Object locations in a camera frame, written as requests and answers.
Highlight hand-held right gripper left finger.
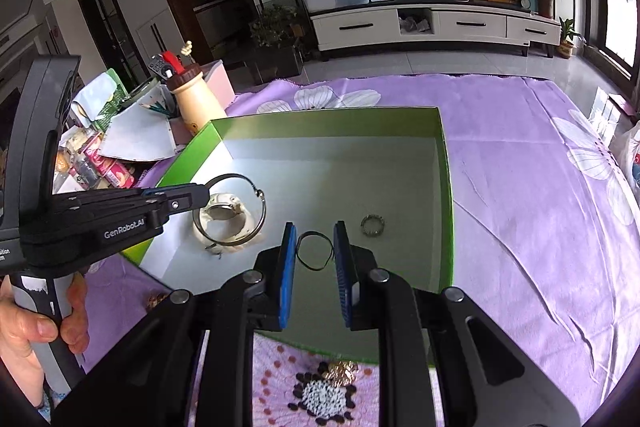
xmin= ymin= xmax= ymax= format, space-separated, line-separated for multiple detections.
xmin=52 ymin=222 xmax=301 ymax=427

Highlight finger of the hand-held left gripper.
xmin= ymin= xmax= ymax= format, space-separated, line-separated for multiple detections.
xmin=50 ymin=196 xmax=211 ymax=220
xmin=51 ymin=183 xmax=209 ymax=208

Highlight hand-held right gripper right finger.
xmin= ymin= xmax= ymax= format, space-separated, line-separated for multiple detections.
xmin=333 ymin=221 xmax=582 ymax=427

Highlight black cord loop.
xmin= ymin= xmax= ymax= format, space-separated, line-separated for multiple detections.
xmin=296 ymin=231 xmax=335 ymax=272

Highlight cream wrist watch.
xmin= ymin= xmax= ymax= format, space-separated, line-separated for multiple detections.
xmin=192 ymin=193 xmax=256 ymax=250

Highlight silver ring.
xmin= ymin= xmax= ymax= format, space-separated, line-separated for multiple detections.
xmin=360 ymin=214 xmax=385 ymax=238

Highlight silver bangle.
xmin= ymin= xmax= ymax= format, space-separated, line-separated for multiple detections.
xmin=192 ymin=173 xmax=268 ymax=255

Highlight gold chain bracelet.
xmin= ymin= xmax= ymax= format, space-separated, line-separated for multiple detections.
xmin=320 ymin=359 xmax=361 ymax=385

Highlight green cardboard box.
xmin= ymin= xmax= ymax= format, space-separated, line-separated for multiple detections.
xmin=120 ymin=107 xmax=456 ymax=365

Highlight person's left hand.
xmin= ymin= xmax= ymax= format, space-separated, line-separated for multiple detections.
xmin=0 ymin=272 xmax=91 ymax=412

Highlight green packet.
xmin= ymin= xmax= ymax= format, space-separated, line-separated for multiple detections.
xmin=92 ymin=69 xmax=132 ymax=132

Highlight yellow bottle with brown lid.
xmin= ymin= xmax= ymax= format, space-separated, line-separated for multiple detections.
xmin=162 ymin=52 xmax=228 ymax=138

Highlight black remote control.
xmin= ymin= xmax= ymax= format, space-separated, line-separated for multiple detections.
xmin=149 ymin=56 xmax=173 ymax=80

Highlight pink box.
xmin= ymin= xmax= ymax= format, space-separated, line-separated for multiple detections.
xmin=197 ymin=59 xmax=236 ymax=108

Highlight leafy plant in tank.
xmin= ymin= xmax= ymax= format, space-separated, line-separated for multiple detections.
xmin=247 ymin=4 xmax=306 ymax=52

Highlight purple floral tablecloth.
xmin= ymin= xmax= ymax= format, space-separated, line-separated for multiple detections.
xmin=82 ymin=74 xmax=640 ymax=427

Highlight white television cabinet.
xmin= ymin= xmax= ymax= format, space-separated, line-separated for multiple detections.
xmin=307 ymin=0 xmax=563 ymax=58

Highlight white plastic bag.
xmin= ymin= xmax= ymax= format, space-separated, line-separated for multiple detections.
xmin=612 ymin=122 xmax=640 ymax=202

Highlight small potted plant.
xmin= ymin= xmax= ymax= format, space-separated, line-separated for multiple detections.
xmin=557 ymin=17 xmax=586 ymax=59

